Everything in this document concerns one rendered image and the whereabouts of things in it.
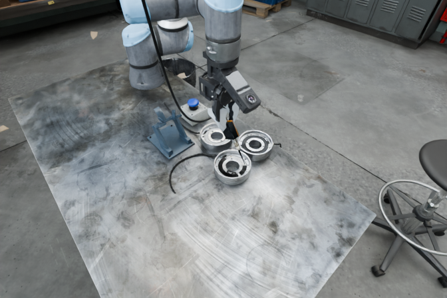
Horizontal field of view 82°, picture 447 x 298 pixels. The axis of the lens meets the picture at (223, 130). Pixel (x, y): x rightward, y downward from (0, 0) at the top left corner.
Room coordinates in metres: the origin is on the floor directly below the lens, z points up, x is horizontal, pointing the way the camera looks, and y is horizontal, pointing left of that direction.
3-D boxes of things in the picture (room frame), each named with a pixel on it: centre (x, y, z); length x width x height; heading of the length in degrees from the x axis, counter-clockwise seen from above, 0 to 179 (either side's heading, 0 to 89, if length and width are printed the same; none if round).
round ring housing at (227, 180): (0.47, -0.03, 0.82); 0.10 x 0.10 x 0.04
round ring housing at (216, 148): (0.59, 0.02, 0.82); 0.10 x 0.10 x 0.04
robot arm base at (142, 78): (0.97, 0.33, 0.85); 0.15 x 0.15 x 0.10
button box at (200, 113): (0.72, 0.11, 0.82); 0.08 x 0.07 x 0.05; 42
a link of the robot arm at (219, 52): (0.54, 0.00, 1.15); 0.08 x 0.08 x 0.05
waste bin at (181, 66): (1.73, 0.38, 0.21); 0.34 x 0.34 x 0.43
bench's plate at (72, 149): (0.58, 0.23, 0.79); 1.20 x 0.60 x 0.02; 42
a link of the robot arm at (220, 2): (0.54, 0.00, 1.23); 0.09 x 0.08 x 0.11; 23
